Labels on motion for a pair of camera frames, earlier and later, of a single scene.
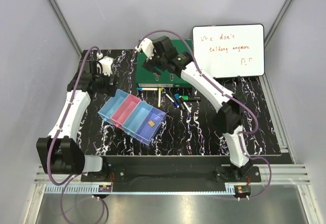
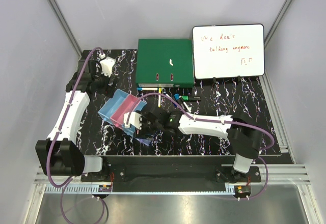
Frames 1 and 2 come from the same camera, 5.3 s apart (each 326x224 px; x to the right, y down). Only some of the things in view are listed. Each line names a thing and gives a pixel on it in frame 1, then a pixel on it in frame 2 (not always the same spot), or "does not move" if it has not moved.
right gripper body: (158, 62) → (148, 128)
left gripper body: (103, 84) does not move
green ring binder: (146, 78) does not move
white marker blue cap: (139, 88) does not move
